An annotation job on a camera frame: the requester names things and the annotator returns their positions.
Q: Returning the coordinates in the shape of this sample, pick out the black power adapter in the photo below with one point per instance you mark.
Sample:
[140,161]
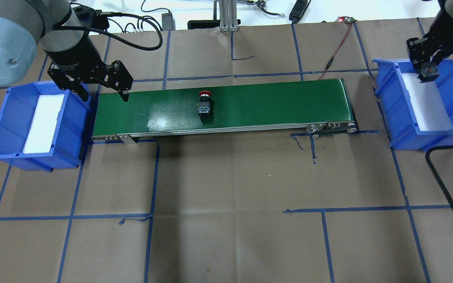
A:
[168,22]

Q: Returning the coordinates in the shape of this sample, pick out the right blue plastic bin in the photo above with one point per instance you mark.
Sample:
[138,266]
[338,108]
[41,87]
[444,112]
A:
[397,109]

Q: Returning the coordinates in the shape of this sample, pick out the red push button switch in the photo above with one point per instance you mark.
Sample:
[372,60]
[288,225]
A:
[205,106]

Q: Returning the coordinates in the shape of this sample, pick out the white foam pad right bin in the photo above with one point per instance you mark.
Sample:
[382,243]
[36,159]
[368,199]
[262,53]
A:
[427,104]

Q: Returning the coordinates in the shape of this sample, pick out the green conveyor belt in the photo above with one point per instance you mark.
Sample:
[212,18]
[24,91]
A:
[321,107]

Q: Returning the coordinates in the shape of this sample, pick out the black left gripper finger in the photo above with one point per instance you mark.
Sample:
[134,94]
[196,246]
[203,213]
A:
[124,95]
[82,92]

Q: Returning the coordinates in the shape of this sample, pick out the yellow push button switch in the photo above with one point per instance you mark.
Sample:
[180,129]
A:
[429,73]

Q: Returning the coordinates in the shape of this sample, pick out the left blue plastic bin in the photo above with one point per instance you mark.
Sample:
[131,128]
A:
[16,114]

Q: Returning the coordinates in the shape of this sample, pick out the blue plastic bin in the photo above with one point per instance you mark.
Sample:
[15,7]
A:
[16,114]
[397,109]

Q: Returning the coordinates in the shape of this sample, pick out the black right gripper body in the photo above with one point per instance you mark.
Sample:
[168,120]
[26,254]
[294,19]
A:
[445,38]

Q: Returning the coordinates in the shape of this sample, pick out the aluminium profile post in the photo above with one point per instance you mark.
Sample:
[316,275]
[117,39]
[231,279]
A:
[228,15]

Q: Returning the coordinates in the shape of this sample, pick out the white foam pad left bin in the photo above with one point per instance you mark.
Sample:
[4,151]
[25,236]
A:
[43,125]

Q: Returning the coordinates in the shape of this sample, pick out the white foam pad bin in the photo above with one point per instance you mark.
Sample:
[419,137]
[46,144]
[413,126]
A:
[427,104]
[43,125]

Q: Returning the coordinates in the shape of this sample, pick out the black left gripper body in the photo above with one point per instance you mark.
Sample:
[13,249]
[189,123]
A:
[78,57]

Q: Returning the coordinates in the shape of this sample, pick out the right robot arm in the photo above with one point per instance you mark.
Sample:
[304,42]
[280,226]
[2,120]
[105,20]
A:
[445,15]

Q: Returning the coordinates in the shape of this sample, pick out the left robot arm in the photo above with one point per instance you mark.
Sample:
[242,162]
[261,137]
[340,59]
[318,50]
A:
[63,33]

